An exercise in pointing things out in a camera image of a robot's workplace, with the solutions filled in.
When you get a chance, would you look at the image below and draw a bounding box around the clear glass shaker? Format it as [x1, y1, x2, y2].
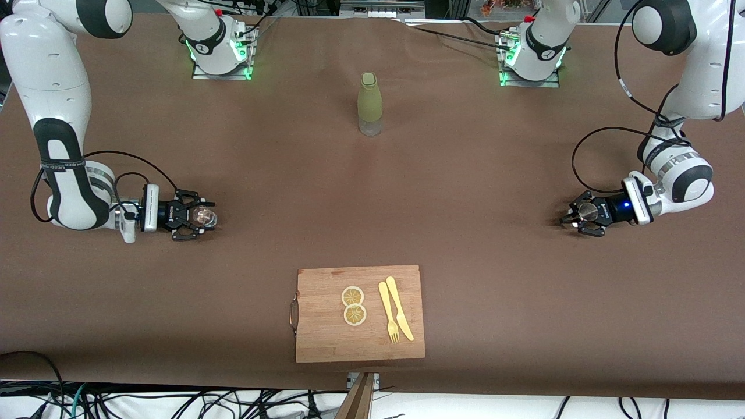
[191, 205, 218, 229]

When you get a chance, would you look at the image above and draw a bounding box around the brown table cover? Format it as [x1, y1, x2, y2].
[0, 10, 745, 402]

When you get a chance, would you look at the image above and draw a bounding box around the wooden cutting board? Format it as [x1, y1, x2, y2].
[290, 265, 426, 364]

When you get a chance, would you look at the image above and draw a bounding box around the green sleeved glass bottle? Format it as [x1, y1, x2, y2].
[357, 72, 384, 137]

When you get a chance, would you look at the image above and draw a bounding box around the yellow plastic knife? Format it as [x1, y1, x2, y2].
[386, 276, 415, 342]

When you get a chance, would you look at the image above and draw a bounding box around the orange plastic object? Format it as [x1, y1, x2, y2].
[480, 0, 539, 16]

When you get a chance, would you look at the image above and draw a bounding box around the yellow plastic fork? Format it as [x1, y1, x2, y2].
[378, 282, 400, 345]

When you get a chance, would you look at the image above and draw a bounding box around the grey power strip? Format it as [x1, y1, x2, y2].
[340, 0, 425, 19]

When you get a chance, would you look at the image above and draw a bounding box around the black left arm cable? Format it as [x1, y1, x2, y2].
[572, 0, 735, 196]

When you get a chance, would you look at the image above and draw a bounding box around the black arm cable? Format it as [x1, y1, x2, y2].
[572, 0, 735, 196]
[30, 150, 180, 225]

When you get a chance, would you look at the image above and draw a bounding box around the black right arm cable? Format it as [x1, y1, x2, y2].
[30, 150, 180, 225]

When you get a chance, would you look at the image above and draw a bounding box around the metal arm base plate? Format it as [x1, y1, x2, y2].
[192, 63, 254, 81]
[499, 71, 560, 88]

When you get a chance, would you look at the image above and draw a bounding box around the black looped floor cable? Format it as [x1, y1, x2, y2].
[0, 350, 66, 419]

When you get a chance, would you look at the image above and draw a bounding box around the teal floor cable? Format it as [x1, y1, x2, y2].
[69, 383, 87, 419]

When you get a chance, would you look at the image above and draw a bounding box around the black base cable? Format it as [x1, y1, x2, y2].
[405, 16, 516, 53]

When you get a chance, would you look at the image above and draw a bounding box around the wooden post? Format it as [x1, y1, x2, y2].
[335, 372, 376, 419]

